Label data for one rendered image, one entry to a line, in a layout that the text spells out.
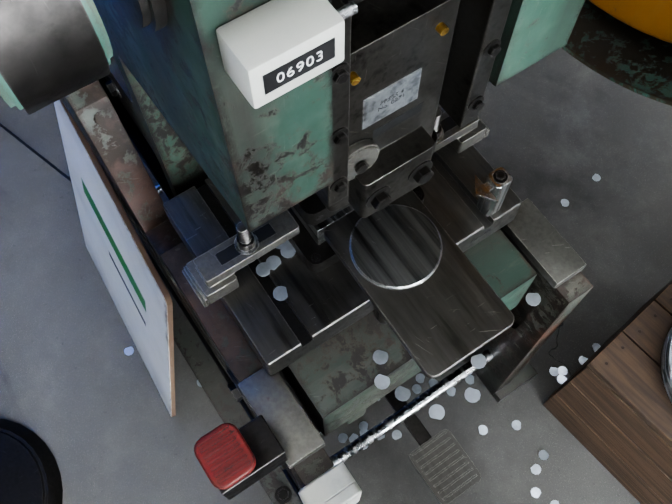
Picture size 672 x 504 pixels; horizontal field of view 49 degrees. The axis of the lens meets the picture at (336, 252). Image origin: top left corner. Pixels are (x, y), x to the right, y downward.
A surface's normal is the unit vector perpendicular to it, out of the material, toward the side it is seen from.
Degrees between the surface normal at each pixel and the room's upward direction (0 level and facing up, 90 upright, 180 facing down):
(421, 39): 90
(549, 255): 0
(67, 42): 86
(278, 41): 0
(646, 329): 0
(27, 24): 71
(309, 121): 90
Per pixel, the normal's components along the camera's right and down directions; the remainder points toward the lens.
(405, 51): 0.56, 0.76
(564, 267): 0.00, -0.40
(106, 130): 0.53, 0.61
